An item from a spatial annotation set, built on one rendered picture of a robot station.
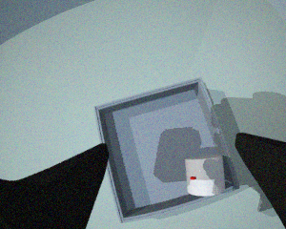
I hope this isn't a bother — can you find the grey cylinder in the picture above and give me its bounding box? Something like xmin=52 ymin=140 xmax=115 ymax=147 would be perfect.
xmin=185 ymin=156 xmax=226 ymax=196

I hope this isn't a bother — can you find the grey-blue square tray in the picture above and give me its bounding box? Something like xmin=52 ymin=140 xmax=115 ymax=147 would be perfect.
xmin=94 ymin=76 xmax=239 ymax=224

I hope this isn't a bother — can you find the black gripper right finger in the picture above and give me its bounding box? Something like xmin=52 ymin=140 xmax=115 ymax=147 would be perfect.
xmin=235 ymin=133 xmax=286 ymax=229

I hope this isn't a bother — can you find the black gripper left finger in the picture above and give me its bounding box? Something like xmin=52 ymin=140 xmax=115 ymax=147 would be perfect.
xmin=0 ymin=144 xmax=109 ymax=229

